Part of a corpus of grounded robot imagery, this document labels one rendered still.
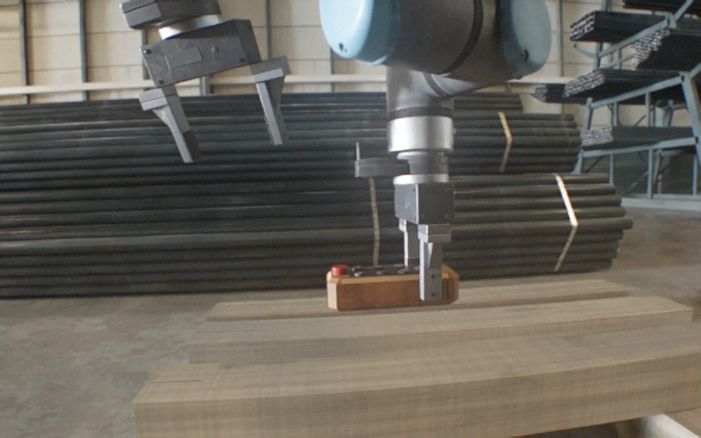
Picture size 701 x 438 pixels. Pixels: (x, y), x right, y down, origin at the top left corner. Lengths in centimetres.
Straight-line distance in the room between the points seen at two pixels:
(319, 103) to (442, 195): 179
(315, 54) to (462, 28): 915
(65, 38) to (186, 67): 1104
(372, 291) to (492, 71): 29
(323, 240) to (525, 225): 88
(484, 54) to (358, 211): 121
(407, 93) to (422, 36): 16
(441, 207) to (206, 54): 33
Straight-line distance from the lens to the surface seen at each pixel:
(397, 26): 31
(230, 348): 70
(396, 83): 49
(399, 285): 48
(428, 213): 44
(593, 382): 65
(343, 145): 163
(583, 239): 192
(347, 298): 48
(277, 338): 68
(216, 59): 47
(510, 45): 39
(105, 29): 1105
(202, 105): 229
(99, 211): 184
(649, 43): 671
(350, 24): 32
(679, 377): 76
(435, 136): 47
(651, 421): 79
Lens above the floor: 46
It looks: 5 degrees down
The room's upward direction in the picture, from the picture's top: 2 degrees counter-clockwise
